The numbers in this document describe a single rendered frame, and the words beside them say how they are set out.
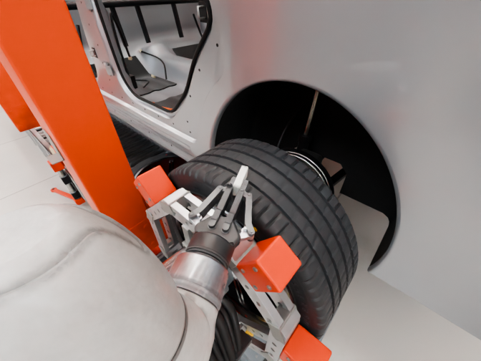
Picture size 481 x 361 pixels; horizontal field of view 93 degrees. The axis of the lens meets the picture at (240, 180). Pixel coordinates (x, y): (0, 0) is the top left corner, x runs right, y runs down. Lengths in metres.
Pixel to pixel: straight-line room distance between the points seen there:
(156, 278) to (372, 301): 1.70
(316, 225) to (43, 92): 0.74
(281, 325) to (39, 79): 0.80
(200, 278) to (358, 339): 1.44
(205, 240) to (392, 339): 1.54
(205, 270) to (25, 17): 0.66
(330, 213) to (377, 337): 1.24
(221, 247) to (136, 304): 0.20
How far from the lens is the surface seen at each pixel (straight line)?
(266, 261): 0.43
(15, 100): 2.78
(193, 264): 0.35
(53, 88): 0.79
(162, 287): 0.22
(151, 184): 0.68
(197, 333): 0.30
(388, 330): 1.80
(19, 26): 0.76
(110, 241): 0.18
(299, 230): 0.53
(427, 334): 1.91
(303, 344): 0.67
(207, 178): 0.55
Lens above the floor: 1.52
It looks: 41 degrees down
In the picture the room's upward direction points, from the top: straight up
